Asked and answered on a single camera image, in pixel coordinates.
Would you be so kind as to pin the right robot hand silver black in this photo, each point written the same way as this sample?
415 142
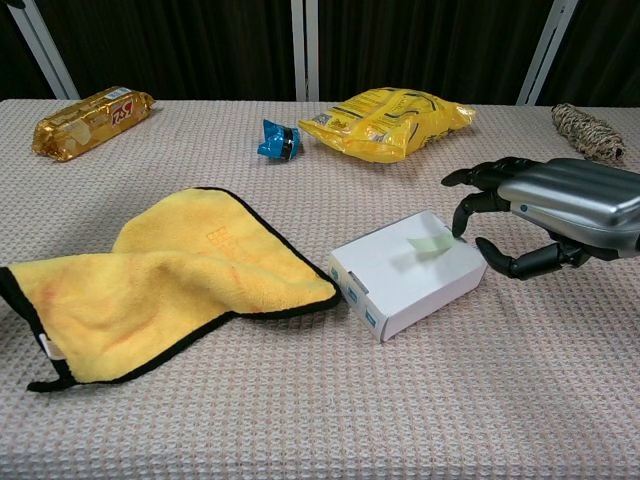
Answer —
575 205

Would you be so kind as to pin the pale green paper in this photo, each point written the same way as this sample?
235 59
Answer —
432 246

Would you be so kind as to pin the white cardboard box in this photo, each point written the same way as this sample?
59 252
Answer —
425 295

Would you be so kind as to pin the black curtain panel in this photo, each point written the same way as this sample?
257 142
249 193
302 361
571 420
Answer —
425 45
17 65
605 50
175 45

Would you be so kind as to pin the yellow snack bag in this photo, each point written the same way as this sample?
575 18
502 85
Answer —
385 125

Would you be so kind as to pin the blue crumpled snack wrapper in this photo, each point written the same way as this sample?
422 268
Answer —
276 140

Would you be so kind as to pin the beige waffle tablecloth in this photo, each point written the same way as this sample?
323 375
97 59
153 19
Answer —
320 410

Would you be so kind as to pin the yellow microfiber cloth black trim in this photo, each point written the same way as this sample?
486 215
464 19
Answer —
165 290

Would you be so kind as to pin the gold biscuit package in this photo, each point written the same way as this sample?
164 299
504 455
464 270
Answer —
90 122

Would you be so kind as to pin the white partition post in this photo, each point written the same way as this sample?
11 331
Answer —
45 50
545 55
305 50

